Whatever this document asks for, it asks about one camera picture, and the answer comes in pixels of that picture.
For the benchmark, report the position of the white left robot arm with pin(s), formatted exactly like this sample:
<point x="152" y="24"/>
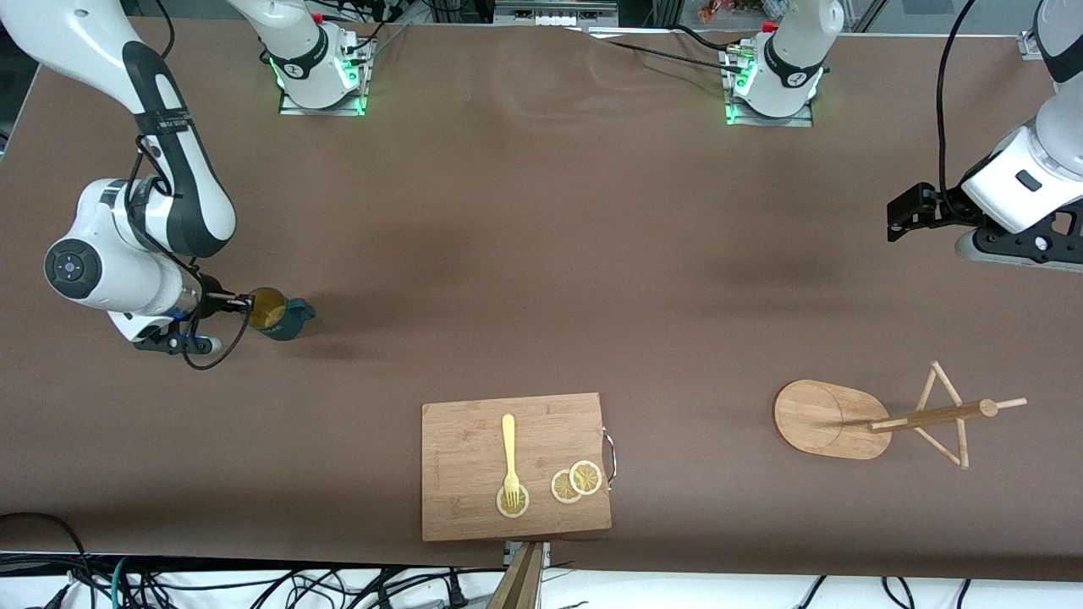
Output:
<point x="1049" y="169"/>

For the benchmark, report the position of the wooden bar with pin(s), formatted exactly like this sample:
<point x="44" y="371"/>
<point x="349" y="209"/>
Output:
<point x="520" y="588"/>

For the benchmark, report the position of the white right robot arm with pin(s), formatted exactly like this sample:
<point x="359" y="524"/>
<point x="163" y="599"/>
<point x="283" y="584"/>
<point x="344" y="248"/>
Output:
<point x="178" y="169"/>

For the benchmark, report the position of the lemon slice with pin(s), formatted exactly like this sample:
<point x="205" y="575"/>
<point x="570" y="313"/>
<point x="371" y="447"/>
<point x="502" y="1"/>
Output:
<point x="518" y="507"/>
<point x="561" y="488"/>
<point x="586" y="477"/>

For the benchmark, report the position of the wooden cup rack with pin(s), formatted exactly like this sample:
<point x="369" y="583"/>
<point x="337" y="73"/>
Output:
<point x="821" y="419"/>

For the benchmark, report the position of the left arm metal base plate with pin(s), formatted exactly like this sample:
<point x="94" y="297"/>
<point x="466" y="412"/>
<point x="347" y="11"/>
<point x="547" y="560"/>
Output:
<point x="787" y="121"/>

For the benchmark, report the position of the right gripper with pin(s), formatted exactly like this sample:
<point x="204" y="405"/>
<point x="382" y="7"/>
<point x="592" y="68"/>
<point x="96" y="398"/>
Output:
<point x="211" y="296"/>

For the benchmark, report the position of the brown table cover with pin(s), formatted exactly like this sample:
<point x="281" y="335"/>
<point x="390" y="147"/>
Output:
<point x="541" y="254"/>

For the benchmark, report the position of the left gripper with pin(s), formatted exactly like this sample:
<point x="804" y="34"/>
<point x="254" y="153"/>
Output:
<point x="939" y="208"/>

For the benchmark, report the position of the dark teal cup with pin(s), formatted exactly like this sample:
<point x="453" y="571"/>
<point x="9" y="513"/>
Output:
<point x="292" y="323"/>

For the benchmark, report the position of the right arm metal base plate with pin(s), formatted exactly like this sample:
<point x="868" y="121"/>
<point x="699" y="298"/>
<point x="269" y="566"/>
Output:
<point x="338" y="110"/>

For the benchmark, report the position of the wooden cutting board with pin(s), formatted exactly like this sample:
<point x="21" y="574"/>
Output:
<point x="465" y="474"/>

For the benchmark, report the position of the small metal bracket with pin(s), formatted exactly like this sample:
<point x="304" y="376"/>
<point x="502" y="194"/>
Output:
<point x="546" y="551"/>

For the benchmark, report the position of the yellow plastic fork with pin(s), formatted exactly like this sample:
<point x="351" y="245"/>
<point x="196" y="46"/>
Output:
<point x="508" y="440"/>

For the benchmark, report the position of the grey power strip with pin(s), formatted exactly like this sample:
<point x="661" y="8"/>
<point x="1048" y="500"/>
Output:
<point x="554" y="15"/>

